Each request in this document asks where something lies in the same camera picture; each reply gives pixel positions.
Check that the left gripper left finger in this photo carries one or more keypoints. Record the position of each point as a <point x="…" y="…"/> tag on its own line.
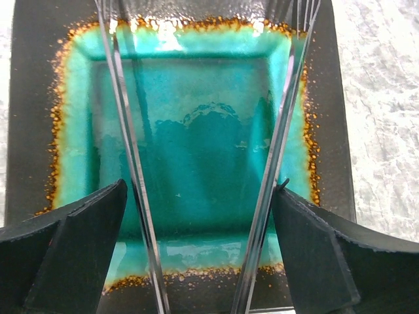
<point x="57" y="262"/>

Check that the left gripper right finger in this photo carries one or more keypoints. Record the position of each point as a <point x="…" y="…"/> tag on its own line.
<point x="334" y="265"/>

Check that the metal serving tongs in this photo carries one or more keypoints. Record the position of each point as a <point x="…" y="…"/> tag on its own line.
<point x="304" y="17"/>

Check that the square black teal plate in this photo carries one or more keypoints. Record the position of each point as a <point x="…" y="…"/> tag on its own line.
<point x="205" y="82"/>

